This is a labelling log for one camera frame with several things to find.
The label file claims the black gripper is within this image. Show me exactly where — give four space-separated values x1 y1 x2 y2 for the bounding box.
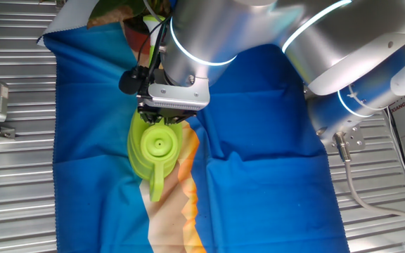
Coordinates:
138 107 195 127

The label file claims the green plastic watering can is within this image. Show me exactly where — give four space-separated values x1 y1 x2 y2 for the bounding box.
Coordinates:
127 14 184 203

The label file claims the potted anthurium plant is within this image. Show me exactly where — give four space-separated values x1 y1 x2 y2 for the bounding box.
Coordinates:
86 0 172 56

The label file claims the black foam ball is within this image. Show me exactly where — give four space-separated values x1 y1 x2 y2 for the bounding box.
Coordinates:
118 68 143 96

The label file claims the blue printed cloth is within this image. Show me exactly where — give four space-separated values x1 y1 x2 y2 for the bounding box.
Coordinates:
36 0 351 253

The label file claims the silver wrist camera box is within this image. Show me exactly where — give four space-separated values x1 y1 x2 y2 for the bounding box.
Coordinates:
137 75 211 112

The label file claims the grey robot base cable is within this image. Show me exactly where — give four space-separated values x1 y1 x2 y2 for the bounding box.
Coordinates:
332 131 405 231

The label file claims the white cable tie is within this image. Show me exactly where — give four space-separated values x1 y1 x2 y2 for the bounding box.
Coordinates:
346 83 378 112

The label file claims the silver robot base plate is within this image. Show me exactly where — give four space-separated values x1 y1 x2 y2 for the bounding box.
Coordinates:
316 122 366 155

